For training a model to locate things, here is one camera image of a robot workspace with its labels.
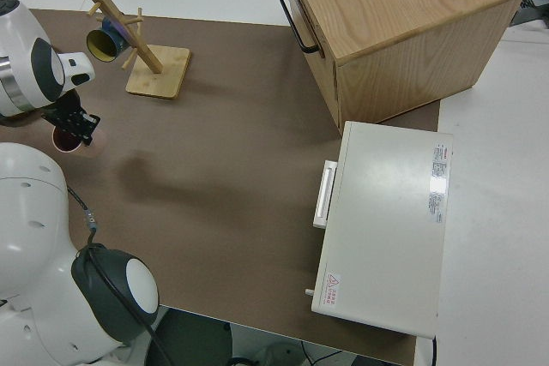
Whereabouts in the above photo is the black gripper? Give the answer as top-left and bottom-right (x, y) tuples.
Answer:
(42, 91), (102, 147)

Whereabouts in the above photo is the pink mug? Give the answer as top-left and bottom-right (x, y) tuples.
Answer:
(51, 124), (109, 158)

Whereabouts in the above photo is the wooden mug tree stand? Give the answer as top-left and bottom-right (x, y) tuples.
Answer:
(84, 0), (191, 100)

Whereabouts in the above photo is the dark blue mug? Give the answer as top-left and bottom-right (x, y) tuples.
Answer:
(86, 14), (139, 63)

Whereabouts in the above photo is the brown table mat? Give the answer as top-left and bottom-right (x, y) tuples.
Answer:
(26, 7), (443, 366)

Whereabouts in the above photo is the white toaster oven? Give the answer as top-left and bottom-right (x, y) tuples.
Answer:
(305, 120), (455, 339)

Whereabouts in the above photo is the wooden cabinet box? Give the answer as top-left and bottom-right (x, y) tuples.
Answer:
(279, 0), (528, 128)

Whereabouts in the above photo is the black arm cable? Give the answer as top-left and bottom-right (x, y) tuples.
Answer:
(66, 185), (175, 366)

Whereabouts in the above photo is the black cabinet handle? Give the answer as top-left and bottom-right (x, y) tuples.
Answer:
(278, 0), (321, 54)

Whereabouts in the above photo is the white oven door handle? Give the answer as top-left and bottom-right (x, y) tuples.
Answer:
(311, 159), (339, 230)

